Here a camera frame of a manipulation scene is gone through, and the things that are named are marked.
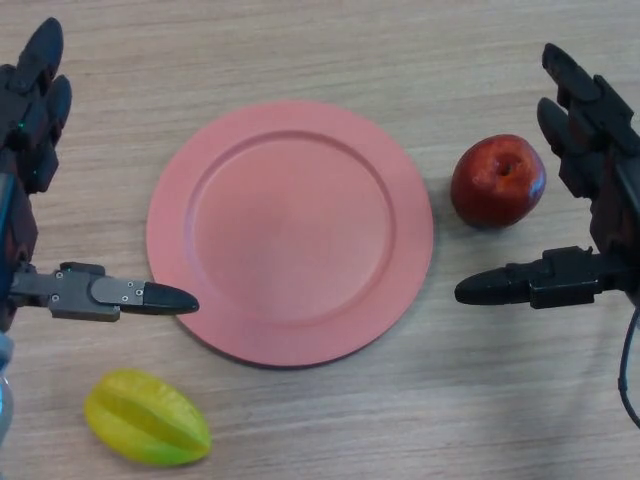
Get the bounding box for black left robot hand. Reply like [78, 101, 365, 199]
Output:
[0, 17, 201, 331]

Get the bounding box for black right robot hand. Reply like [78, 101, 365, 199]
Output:
[453, 43, 640, 311]

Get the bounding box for yellow starfruit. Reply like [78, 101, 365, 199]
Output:
[82, 368, 213, 469]

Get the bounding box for pink round plate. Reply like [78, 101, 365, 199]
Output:
[145, 99, 435, 371]

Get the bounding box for red apple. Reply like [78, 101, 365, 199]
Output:
[449, 134, 547, 230]

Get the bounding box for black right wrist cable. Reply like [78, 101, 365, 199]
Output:
[617, 307, 640, 431]

